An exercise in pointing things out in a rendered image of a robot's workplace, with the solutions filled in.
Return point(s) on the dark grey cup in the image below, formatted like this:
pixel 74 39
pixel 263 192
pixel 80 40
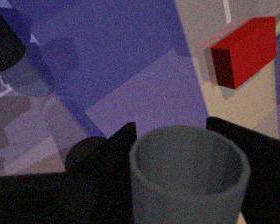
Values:
pixel 187 175

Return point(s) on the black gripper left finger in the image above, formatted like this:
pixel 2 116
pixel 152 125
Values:
pixel 96 190

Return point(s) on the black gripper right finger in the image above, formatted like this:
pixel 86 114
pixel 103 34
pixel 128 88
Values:
pixel 261 202

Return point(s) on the red rectangular block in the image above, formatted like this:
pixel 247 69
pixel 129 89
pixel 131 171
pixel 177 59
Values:
pixel 243 53

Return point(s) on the black cylinder with cap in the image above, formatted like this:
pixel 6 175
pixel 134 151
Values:
pixel 83 149

